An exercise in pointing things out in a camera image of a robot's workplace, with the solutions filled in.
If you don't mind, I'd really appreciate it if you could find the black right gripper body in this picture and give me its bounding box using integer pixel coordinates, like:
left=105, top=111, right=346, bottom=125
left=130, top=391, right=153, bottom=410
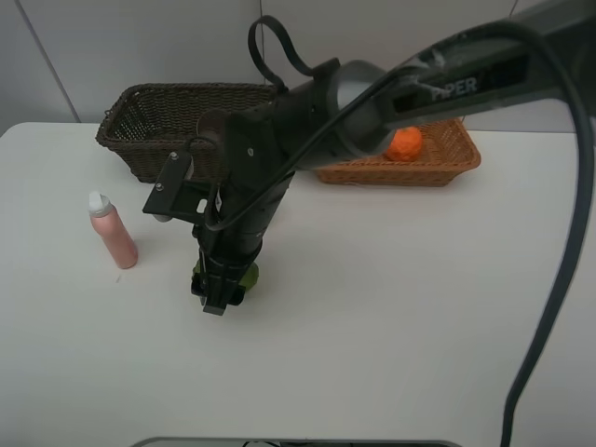
left=193, top=173, right=294, bottom=306

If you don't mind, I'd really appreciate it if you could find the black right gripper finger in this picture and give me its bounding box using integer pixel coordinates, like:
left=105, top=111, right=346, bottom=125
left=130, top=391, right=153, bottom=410
left=203, top=275, right=233, bottom=316
left=191, top=272, right=206, bottom=298

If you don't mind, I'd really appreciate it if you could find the green lime fruit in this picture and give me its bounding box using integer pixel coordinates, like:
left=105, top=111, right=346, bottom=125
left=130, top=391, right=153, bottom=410
left=192, top=261, right=259, bottom=291

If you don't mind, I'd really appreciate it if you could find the orange mandarin fruit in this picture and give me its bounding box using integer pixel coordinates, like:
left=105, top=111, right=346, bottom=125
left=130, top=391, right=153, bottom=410
left=385, top=127, right=423, bottom=162

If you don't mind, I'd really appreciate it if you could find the translucent purple plastic cup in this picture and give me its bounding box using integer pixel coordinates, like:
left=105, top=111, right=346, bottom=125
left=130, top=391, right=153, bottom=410
left=196, top=109, right=229, bottom=145

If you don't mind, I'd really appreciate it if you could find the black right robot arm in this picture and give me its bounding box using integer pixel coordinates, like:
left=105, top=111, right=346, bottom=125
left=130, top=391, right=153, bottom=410
left=192, top=1, right=595, bottom=315

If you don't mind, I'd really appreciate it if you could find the pink bottle white cap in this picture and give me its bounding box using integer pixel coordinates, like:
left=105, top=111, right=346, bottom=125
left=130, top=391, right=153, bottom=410
left=88, top=191, right=138, bottom=269

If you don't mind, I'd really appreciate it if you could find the dark brown wicker basket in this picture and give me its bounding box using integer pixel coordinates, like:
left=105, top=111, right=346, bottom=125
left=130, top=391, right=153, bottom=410
left=96, top=83, right=275, bottom=183

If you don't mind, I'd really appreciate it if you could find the orange wicker basket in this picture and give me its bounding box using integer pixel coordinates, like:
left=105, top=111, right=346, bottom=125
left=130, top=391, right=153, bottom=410
left=316, top=118, right=481, bottom=187

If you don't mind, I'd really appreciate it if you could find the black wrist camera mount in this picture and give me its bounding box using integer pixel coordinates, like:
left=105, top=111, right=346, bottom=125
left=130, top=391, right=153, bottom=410
left=142, top=152, right=212, bottom=225

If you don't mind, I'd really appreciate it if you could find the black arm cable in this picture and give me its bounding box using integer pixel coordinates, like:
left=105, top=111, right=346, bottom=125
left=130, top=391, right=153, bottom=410
left=204, top=15, right=596, bottom=447

